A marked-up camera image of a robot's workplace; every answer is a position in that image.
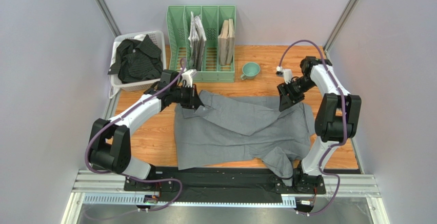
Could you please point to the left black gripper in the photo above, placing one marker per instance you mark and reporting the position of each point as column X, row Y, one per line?
column 194, row 101

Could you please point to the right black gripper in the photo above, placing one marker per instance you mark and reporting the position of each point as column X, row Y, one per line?
column 288, row 95

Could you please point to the grey long sleeve shirt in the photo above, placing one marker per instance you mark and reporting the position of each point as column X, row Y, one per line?
column 229, row 129

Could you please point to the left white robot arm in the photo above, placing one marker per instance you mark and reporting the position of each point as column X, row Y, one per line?
column 109, row 148

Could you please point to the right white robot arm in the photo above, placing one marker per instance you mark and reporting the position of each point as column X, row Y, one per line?
column 335, row 122

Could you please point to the teal cup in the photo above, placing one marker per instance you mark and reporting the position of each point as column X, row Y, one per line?
column 250, row 70

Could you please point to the grey magazines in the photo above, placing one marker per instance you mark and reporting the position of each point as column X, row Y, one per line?
column 197, row 39

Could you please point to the brown books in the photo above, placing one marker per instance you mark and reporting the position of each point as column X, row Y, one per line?
column 226, row 41

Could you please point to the black striped shirt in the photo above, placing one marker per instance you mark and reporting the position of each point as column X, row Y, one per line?
column 136, row 60

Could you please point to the white laundry basket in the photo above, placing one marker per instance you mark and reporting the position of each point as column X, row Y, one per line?
column 158, row 38

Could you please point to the green file organizer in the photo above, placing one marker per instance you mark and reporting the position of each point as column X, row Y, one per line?
column 178, row 25

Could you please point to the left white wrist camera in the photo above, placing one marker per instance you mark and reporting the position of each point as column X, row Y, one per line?
column 187, row 78

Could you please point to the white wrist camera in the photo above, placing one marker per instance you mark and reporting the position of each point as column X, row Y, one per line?
column 286, row 74
column 187, row 78

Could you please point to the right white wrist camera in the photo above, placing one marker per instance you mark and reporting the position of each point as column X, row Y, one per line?
column 286, row 74

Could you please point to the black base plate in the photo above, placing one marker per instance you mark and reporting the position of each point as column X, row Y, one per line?
column 219, row 185

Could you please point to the aluminium frame rail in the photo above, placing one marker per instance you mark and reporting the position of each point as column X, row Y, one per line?
column 109, row 188

